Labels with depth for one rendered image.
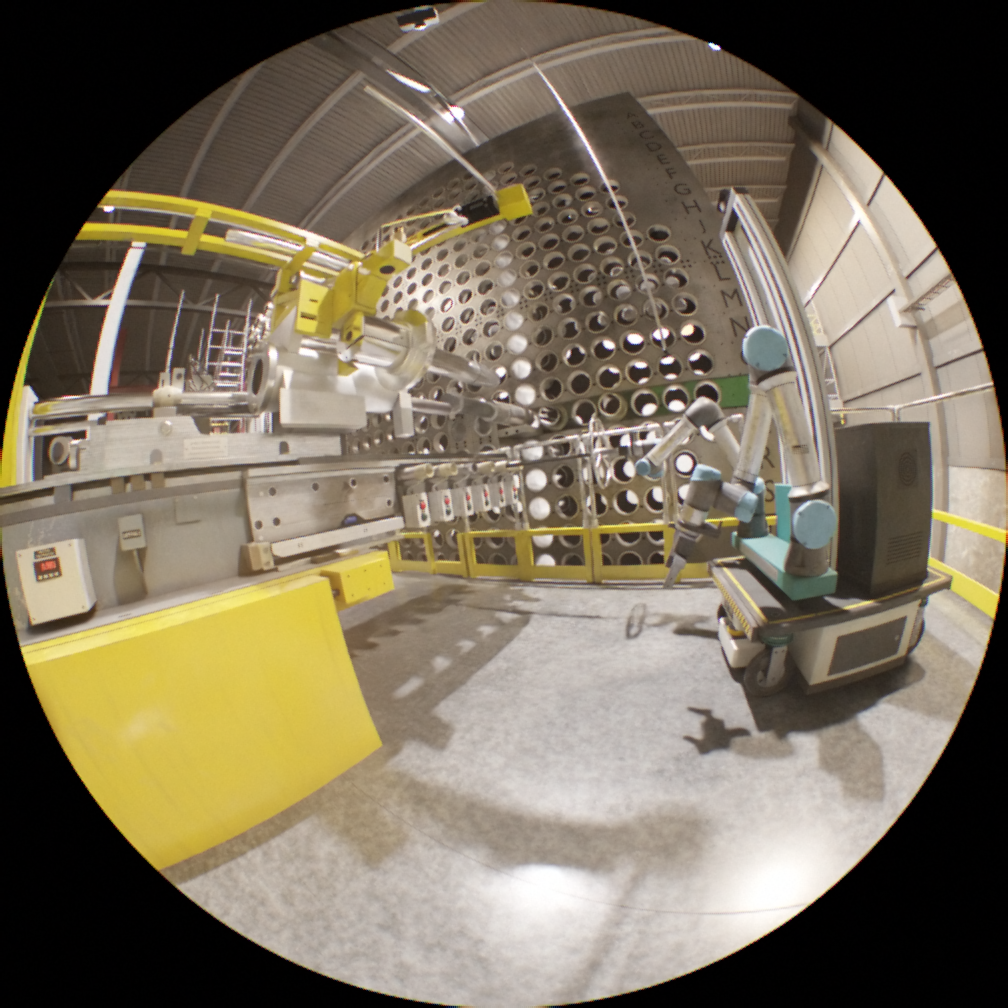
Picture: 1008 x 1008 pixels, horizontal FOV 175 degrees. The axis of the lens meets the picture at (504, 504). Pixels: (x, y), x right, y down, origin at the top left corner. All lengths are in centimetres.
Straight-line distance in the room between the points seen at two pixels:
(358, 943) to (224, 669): 66
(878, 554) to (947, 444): 754
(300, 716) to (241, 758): 21
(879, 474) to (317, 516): 190
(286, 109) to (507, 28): 474
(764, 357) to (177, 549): 167
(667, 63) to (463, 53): 428
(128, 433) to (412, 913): 146
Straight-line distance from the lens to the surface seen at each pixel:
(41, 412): 182
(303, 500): 130
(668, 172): 438
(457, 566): 287
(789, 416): 86
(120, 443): 131
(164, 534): 121
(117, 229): 200
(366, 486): 145
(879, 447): 120
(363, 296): 144
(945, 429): 869
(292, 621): 89
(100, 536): 123
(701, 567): 223
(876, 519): 121
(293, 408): 129
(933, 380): 866
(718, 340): 316
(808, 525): 86
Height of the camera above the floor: 77
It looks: 4 degrees down
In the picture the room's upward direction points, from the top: 7 degrees counter-clockwise
